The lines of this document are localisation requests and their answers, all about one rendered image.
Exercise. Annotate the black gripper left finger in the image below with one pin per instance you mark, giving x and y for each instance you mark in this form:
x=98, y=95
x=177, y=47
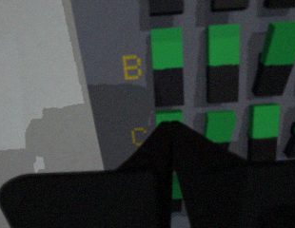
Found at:
x=138, y=194

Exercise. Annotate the grey switch panel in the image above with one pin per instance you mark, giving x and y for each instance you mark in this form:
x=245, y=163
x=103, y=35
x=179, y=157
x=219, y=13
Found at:
x=225, y=68

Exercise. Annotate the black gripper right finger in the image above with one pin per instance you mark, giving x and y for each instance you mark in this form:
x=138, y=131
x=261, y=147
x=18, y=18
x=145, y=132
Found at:
x=224, y=190

